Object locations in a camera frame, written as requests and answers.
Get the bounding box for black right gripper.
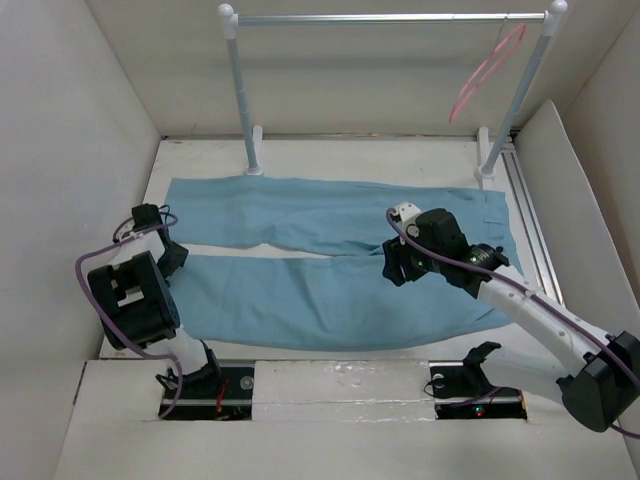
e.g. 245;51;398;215
381;224;445;286

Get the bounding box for light blue trousers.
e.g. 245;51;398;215
166;176;517;351

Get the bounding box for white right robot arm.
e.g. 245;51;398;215
382;202;639;432

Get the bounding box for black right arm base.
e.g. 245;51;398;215
423;342;528;420

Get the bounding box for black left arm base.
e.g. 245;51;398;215
156;360;255;421

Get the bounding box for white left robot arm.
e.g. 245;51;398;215
86;203;223;397

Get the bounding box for pink clothes hanger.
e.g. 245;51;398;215
448;23;527;123

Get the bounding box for white metal clothes rack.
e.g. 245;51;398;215
217;1;568;187

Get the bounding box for aluminium side rail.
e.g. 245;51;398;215
501;139;564;305

